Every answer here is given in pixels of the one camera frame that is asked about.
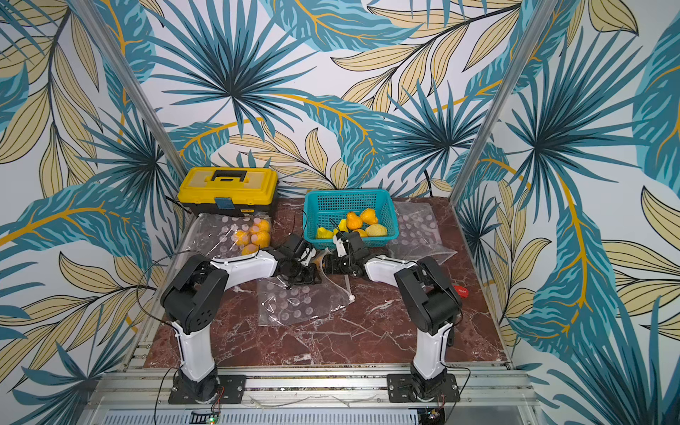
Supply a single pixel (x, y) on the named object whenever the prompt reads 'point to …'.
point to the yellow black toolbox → (232, 190)
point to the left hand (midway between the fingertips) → (318, 283)
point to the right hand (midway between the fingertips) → (328, 263)
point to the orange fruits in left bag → (258, 236)
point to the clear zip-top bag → (419, 235)
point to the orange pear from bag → (354, 221)
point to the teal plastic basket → (326, 208)
